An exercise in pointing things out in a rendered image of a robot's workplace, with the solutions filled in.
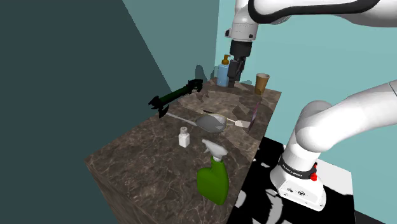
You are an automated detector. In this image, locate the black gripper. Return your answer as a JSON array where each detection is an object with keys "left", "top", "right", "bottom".
[{"left": 227, "top": 39, "right": 253, "bottom": 88}]

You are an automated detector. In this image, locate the blue soap dispenser orange pump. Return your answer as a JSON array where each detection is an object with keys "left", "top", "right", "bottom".
[{"left": 216, "top": 54, "right": 231, "bottom": 87}]

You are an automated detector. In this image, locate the brown cup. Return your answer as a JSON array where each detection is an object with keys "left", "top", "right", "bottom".
[{"left": 254, "top": 73, "right": 270, "bottom": 95}]

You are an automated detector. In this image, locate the green and black hand tool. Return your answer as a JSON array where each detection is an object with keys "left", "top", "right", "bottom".
[{"left": 148, "top": 78, "right": 204, "bottom": 119}]

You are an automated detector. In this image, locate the white salt shaker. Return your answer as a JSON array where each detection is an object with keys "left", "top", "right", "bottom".
[{"left": 178, "top": 126, "right": 191, "bottom": 148}]

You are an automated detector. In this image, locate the green spray bottle white trigger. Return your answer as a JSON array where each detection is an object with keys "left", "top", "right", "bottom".
[{"left": 196, "top": 138, "right": 230, "bottom": 206}]

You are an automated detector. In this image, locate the black and white robot stand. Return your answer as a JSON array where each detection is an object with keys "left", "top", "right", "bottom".
[{"left": 227, "top": 136, "right": 356, "bottom": 224}]

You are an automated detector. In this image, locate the white spatula with black handle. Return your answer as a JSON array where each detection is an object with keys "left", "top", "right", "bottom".
[{"left": 202, "top": 109, "right": 252, "bottom": 129}]

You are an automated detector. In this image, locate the grey strainer with long handle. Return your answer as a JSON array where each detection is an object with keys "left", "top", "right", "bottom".
[{"left": 165, "top": 111, "right": 229, "bottom": 134}]

